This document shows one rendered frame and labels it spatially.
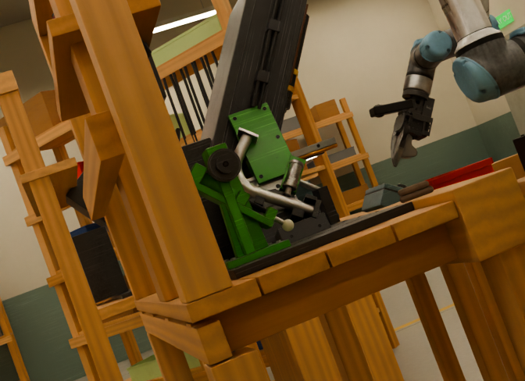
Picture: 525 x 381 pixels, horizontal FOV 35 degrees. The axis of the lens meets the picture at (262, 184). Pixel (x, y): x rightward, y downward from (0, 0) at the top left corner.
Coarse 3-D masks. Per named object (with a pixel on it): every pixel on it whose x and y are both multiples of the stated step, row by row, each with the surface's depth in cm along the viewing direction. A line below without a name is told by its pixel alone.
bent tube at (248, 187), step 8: (240, 128) 218; (240, 136) 221; (248, 136) 218; (256, 136) 218; (240, 144) 217; (248, 144) 218; (240, 152) 216; (240, 176) 213; (248, 184) 213; (248, 192) 213; (256, 192) 212; (264, 192) 213; (272, 192) 213; (272, 200) 212; (280, 200) 212; (288, 200) 213; (296, 200) 213; (288, 208) 213; (304, 208) 212; (312, 208) 212
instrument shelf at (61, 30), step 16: (128, 0) 184; (144, 0) 185; (64, 16) 181; (144, 16) 189; (48, 32) 183; (64, 32) 180; (80, 32) 183; (144, 32) 202; (64, 48) 191; (64, 64) 203; (64, 80) 218; (64, 96) 235; (80, 96) 242; (64, 112) 255; (80, 112) 264
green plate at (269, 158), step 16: (240, 112) 224; (256, 112) 225; (256, 128) 223; (272, 128) 223; (256, 144) 221; (272, 144) 222; (256, 160) 219; (272, 160) 220; (256, 176) 218; (272, 176) 218
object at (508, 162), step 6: (510, 156) 871; (516, 156) 855; (498, 162) 847; (504, 162) 849; (510, 162) 851; (516, 162) 853; (498, 168) 846; (504, 168) 848; (516, 168) 852; (522, 168) 854; (516, 174) 851; (522, 174) 853
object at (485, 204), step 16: (480, 176) 172; (496, 176) 164; (512, 176) 165; (432, 192) 187; (448, 192) 164; (464, 192) 162; (480, 192) 163; (496, 192) 164; (512, 192) 165; (384, 208) 199; (416, 208) 180; (464, 208) 162; (480, 208) 163; (496, 208) 163; (512, 208) 164; (448, 224) 168; (464, 224) 162; (480, 224) 162; (496, 224) 163; (512, 224) 164; (464, 240) 164; (480, 240) 162; (496, 240) 163; (512, 240) 163; (464, 256) 167; (480, 256) 161
